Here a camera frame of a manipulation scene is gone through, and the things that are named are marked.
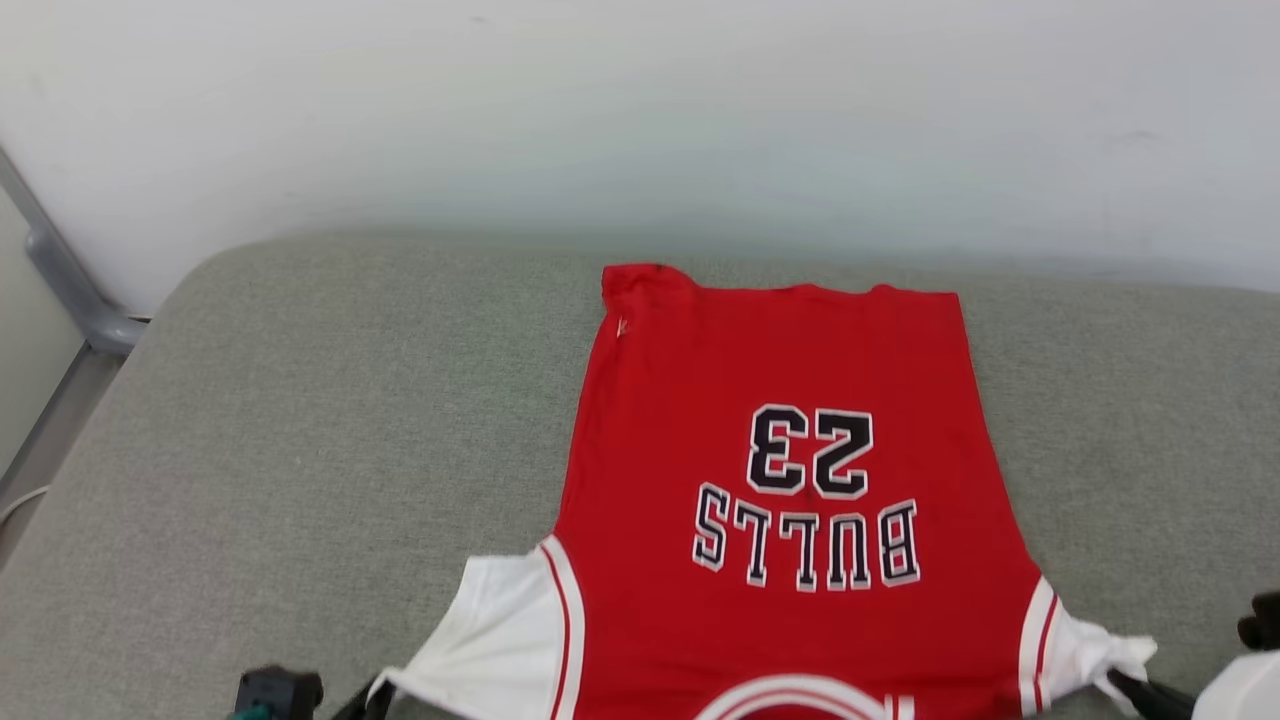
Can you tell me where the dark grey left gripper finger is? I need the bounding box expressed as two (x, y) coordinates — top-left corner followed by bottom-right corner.
(330, 680), (396, 720)

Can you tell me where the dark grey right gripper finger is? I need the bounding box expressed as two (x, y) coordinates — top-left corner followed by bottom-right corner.
(1105, 668), (1198, 720)

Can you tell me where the red white basketball jersey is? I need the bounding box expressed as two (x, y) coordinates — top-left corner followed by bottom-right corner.
(372, 262), (1159, 720)

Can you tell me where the thin white cable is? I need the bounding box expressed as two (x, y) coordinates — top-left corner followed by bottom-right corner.
(0, 487), (51, 526)

